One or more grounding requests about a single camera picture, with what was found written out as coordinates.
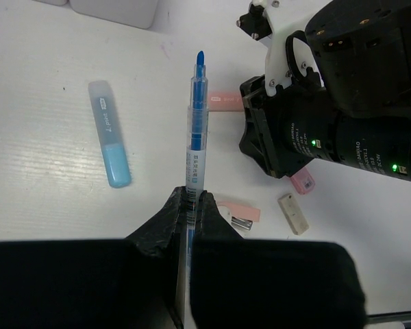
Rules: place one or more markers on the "pink mini stapler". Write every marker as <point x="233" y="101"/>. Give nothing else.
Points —
<point x="239" y="216"/>

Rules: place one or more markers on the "right white compartment organizer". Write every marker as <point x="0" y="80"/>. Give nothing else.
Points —
<point x="134" y="13"/>

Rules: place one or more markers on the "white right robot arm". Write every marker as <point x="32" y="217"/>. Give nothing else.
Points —
<point x="336" y="87"/>

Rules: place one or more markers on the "white compartment organizer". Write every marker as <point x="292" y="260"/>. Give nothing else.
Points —
<point x="54" y="2"/>
<point x="134" y="13"/>

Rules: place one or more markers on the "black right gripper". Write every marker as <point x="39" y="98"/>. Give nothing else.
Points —
<point x="285" y="132"/>

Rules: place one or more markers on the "pink orange highlighter pen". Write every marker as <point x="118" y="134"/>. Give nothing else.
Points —
<point x="222" y="101"/>

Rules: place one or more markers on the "blue highlighter pen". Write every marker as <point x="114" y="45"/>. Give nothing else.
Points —
<point x="109" y="133"/>

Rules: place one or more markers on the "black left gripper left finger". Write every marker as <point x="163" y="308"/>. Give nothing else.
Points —
<point x="133" y="282"/>

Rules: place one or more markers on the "blue ballpoint pen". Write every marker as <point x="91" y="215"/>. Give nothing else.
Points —
<point x="196" y="145"/>

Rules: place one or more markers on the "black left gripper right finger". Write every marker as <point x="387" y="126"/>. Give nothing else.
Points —
<point x="249" y="283"/>

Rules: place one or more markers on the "left white compartment organizer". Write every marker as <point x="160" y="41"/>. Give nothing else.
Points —
<point x="54" y="2"/>

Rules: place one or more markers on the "grey white eraser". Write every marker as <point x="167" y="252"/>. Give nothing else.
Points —
<point x="293" y="214"/>

